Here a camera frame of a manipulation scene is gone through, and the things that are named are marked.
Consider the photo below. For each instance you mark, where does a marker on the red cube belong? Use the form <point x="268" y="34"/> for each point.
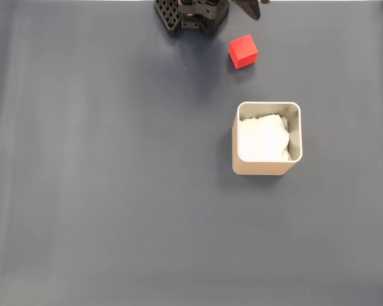
<point x="242" y="48"/>

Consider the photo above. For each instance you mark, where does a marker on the beige square box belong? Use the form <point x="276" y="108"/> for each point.
<point x="261" y="167"/>

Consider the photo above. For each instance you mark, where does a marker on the white crumpled tissue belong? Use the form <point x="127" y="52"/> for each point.
<point x="261" y="137"/>

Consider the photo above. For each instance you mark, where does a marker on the blue-grey table mat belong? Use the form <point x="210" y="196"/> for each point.
<point x="147" y="223"/>

